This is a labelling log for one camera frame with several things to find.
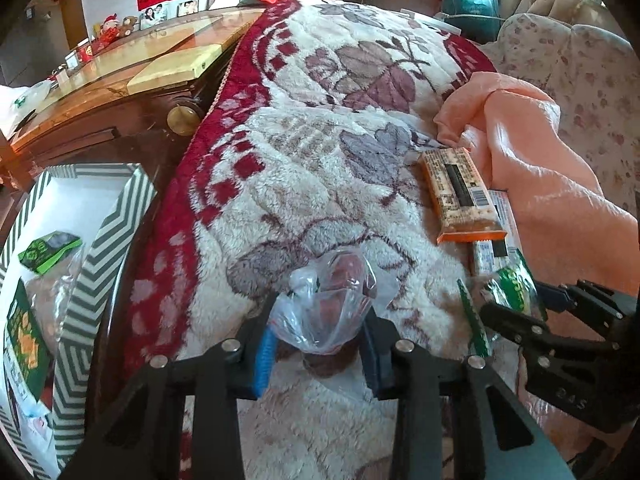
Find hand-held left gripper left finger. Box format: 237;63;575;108
60;292;279;480

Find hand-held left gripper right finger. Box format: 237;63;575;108
361;307;576;480

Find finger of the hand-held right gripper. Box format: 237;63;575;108
537;279;627;319
481;302;618;368

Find green white clear packet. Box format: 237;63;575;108
456;250;549;360

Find clear plastic bag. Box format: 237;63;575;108
267;246;402;377

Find green white striped box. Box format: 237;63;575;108
0;162;159;480

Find green cracker packet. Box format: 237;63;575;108
3;279;55;404

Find small green candy packet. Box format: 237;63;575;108
18;231;84;276

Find white pink snack packet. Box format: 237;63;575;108
6;385;56;462

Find clear bag of brown snacks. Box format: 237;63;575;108
25;255;87;352

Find white biscuit packet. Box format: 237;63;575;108
469;189;524;277

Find peach cloth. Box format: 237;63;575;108
432;71;640;463

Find orange biscuit packet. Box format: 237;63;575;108
417;147;507;246

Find red white floral blanket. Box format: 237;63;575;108
121;0;553;480

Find blue white snack packet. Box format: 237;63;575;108
21;399;52;420

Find round brass table knob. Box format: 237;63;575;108
166;102;201;136

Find yellow flat box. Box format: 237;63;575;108
127;43;224;95

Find wooden glass-top table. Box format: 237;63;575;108
0;7;267;188

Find white plastic bag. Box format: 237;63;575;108
0;80;54;137

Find plush toys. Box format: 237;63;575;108
94;13;139;44

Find couple photo frame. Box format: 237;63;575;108
139;3;168;30

